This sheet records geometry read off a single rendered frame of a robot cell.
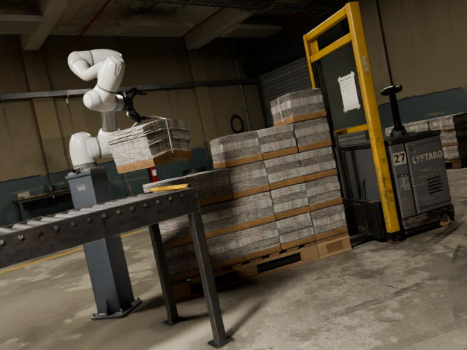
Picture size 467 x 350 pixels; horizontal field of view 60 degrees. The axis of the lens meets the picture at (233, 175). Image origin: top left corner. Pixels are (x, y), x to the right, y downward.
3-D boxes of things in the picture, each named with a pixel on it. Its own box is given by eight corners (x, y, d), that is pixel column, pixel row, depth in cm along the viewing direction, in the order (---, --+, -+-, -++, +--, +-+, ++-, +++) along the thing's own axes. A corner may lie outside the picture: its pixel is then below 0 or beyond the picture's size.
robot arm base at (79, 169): (63, 176, 270) (61, 168, 270) (84, 173, 292) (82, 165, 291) (85, 171, 265) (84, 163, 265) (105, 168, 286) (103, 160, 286)
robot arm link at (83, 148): (71, 167, 283) (64, 136, 282) (98, 162, 292) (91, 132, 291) (74, 165, 269) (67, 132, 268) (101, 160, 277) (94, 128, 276)
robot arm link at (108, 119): (95, 151, 294) (125, 146, 304) (101, 163, 283) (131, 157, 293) (85, 46, 251) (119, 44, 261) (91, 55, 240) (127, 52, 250)
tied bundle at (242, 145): (213, 169, 327) (208, 141, 326) (247, 162, 335) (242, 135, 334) (226, 168, 291) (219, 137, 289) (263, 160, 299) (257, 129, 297)
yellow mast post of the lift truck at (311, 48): (338, 222, 379) (302, 36, 370) (345, 220, 382) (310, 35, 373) (343, 223, 371) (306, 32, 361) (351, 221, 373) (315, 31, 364)
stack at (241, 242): (164, 289, 313) (141, 184, 309) (297, 250, 347) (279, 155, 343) (171, 304, 276) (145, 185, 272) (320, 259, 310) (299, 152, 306)
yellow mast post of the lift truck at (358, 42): (383, 231, 316) (342, 7, 307) (392, 228, 319) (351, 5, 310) (391, 232, 308) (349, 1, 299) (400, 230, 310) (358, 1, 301)
